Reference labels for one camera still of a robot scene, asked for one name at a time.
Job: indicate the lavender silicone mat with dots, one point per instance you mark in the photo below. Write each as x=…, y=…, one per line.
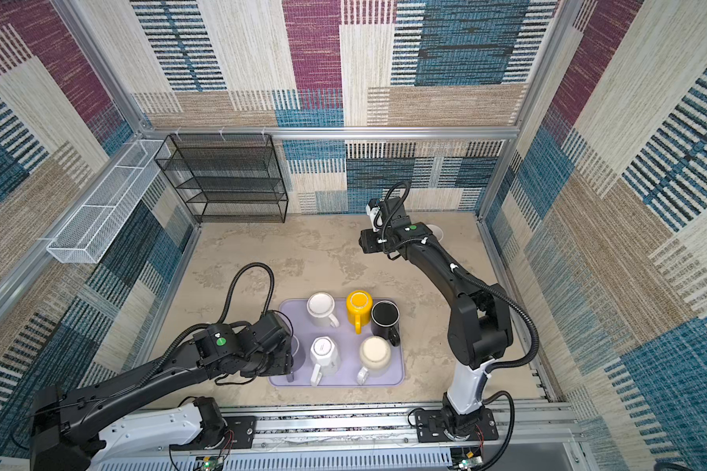
x=306, y=332

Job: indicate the cream upside-down mug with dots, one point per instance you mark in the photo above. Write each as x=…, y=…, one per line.
x=375, y=354

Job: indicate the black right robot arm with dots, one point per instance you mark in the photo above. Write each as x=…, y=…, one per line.
x=487, y=329

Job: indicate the yellow ceramic mug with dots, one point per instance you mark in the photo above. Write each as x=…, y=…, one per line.
x=359, y=305

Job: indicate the black mesh wire shelf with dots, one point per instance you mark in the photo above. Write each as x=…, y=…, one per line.
x=235, y=178

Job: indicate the white faceted ceramic mug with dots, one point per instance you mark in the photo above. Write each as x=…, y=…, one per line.
x=326, y=359

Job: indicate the black ceramic mug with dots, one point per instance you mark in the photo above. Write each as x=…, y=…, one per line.
x=385, y=318

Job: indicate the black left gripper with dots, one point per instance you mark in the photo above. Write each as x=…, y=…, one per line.
x=284, y=362

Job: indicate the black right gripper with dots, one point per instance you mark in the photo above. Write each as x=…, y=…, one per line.
x=366, y=240

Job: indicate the white upside-down mug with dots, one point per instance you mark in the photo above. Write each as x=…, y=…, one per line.
x=322, y=310

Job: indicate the light blue ceramic mug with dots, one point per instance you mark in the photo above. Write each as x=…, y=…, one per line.
x=437, y=232

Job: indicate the white wire wall basket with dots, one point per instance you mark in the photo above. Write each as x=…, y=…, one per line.
x=87, y=236

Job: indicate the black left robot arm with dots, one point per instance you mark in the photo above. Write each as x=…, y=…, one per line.
x=77, y=429

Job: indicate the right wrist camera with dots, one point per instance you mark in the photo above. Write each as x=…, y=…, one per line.
x=372, y=208

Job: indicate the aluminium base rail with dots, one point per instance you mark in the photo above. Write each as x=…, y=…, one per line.
x=528, y=435

